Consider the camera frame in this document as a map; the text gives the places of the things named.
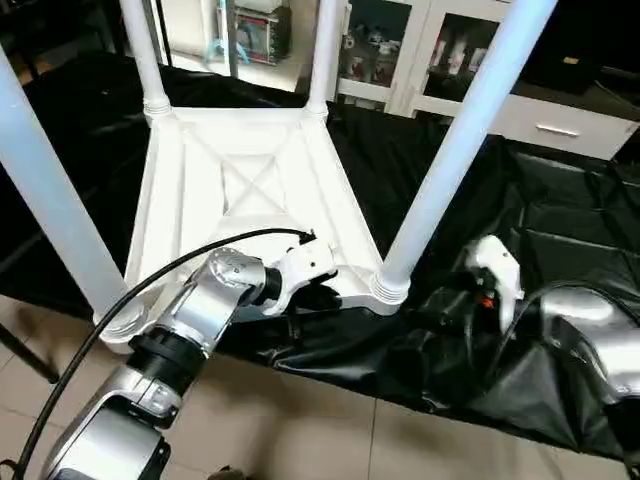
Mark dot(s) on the white plastic table top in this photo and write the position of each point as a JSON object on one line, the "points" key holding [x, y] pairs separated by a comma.
{"points": [[250, 180]]}

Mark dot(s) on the black work mat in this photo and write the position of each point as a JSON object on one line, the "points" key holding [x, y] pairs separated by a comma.
{"points": [[540, 220]]}

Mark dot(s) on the white plastic table leg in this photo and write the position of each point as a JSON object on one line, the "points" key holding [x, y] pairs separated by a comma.
{"points": [[143, 50], [55, 200], [460, 140], [324, 50]]}

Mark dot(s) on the white glass-door cabinet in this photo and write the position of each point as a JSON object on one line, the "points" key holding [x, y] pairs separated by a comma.
{"points": [[400, 60]]}

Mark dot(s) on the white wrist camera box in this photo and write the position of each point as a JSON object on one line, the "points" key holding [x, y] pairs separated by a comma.
{"points": [[495, 268], [300, 270]]}

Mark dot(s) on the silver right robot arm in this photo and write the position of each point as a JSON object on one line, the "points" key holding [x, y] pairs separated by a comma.
{"points": [[595, 330]]}

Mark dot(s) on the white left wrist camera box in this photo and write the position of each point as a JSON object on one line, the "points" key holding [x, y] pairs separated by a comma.
{"points": [[300, 270]]}

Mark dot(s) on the white drawer unit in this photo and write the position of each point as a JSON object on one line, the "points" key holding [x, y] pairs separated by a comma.
{"points": [[570, 128]]}

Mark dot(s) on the blue grey floor appliance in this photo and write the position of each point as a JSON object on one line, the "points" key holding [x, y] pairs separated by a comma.
{"points": [[255, 35]]}

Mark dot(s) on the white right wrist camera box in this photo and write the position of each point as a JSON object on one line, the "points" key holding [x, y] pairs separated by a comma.
{"points": [[495, 268]]}

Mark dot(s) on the black metal bench leg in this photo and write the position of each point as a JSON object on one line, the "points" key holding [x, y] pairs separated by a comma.
{"points": [[28, 352]]}

